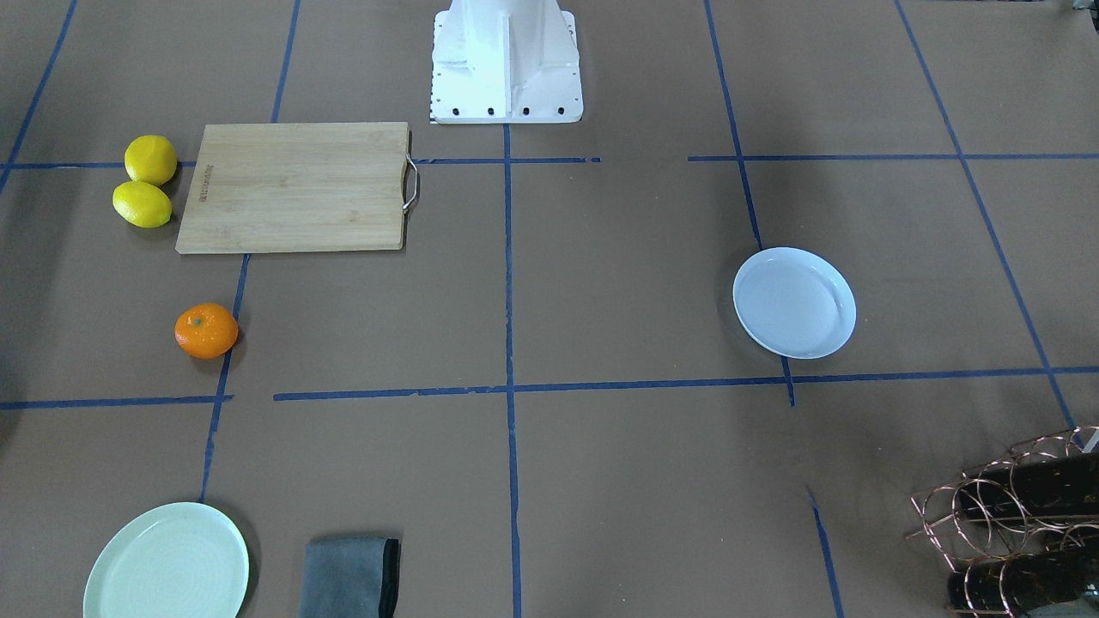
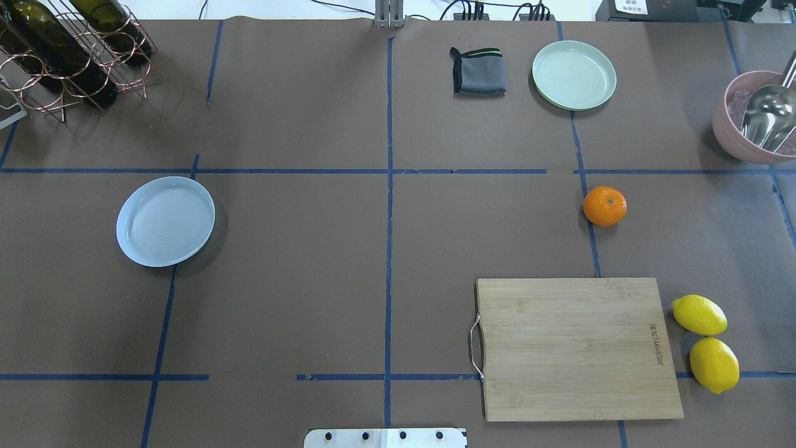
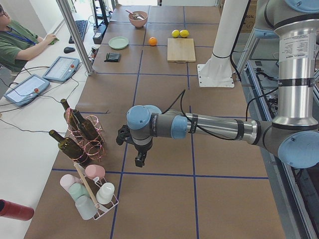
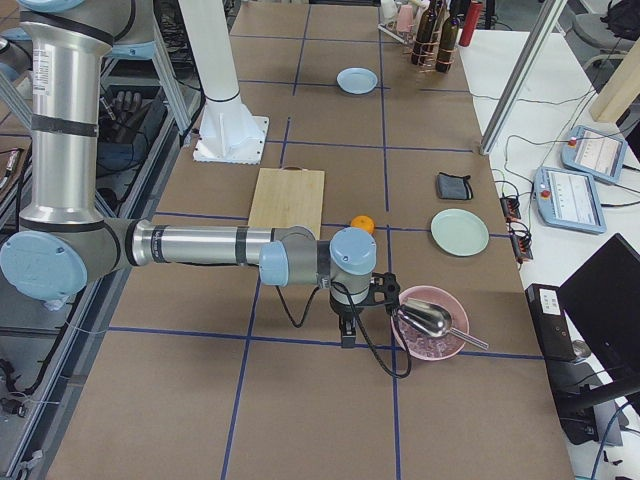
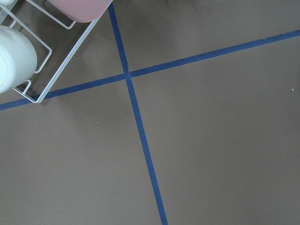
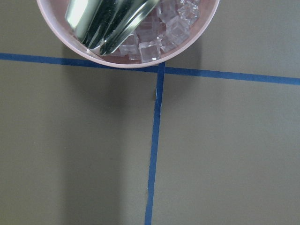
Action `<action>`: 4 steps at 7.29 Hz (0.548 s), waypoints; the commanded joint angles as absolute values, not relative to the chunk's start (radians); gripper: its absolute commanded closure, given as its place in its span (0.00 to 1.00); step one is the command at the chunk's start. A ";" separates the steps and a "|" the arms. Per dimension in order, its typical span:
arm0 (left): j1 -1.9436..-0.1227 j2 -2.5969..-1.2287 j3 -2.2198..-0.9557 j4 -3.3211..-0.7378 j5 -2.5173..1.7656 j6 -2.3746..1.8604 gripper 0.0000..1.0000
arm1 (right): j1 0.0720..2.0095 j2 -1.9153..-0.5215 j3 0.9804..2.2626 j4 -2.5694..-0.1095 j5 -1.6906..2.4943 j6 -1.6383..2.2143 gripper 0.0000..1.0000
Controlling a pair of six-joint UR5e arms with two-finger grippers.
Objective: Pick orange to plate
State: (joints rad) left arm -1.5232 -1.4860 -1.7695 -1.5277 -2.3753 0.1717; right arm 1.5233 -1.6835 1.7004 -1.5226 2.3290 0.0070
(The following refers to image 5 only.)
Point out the pink cup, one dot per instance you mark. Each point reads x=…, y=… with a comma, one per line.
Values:
x=82, y=11

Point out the white cup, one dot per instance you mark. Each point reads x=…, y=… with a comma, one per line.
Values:
x=18, y=59

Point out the white wire dish rack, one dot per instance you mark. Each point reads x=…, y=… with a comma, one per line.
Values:
x=55, y=38

